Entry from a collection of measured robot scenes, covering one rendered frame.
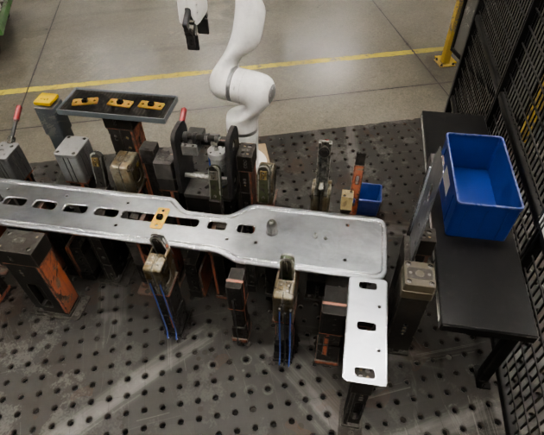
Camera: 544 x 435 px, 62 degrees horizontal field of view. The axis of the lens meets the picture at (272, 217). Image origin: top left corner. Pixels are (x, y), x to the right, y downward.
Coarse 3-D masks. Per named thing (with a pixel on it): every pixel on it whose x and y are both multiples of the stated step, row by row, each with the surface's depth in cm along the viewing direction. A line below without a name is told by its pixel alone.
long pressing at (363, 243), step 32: (0, 192) 146; (32, 192) 145; (64, 192) 145; (96, 192) 145; (128, 192) 144; (0, 224) 137; (32, 224) 136; (64, 224) 136; (96, 224) 136; (128, 224) 135; (256, 224) 134; (288, 224) 134; (320, 224) 134; (352, 224) 134; (384, 224) 134; (224, 256) 128; (256, 256) 126; (320, 256) 126; (352, 256) 126; (384, 256) 126
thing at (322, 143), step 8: (320, 144) 126; (328, 144) 126; (320, 152) 124; (328, 152) 124; (320, 160) 130; (328, 160) 128; (320, 168) 132; (328, 168) 130; (320, 176) 133; (328, 176) 132
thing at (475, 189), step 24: (456, 144) 140; (480, 144) 138; (504, 144) 133; (456, 168) 145; (480, 168) 145; (504, 168) 130; (456, 192) 119; (480, 192) 137; (504, 192) 128; (456, 216) 121; (480, 216) 119; (504, 216) 118; (504, 240) 125
